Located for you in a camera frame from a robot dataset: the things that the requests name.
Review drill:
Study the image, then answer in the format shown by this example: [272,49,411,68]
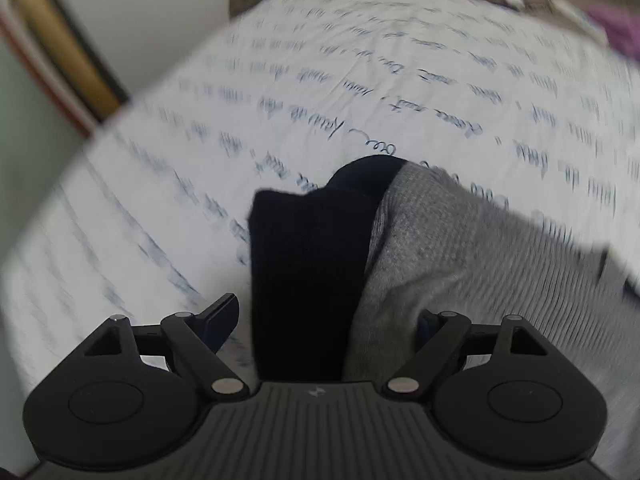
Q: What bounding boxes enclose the navy blue knit garment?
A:
[248,155,407,382]

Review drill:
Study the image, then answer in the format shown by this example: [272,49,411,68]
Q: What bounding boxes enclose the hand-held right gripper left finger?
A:
[84,293,250,402]

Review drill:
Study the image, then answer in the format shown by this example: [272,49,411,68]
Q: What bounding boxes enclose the purple cloth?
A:
[584,4,640,63]

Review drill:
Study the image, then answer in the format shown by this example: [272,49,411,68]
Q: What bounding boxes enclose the white script-print bed sheet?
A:
[0,0,640,396]

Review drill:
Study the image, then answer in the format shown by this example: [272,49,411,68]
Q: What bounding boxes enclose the yellow wooden frame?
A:
[0,0,132,137]

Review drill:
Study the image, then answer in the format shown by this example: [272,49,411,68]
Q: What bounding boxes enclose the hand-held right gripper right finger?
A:
[381,309,552,401]

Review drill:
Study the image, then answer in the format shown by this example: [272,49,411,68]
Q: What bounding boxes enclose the grey ribbed knit garment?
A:
[342,162,640,476]

